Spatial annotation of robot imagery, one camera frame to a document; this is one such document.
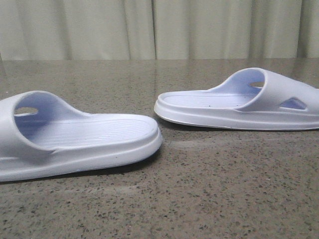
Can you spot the light blue slipper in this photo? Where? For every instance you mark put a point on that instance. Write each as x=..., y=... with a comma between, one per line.
x=252, y=99
x=41, y=136

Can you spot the pale green curtain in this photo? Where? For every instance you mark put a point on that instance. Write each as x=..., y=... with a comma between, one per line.
x=158, y=29

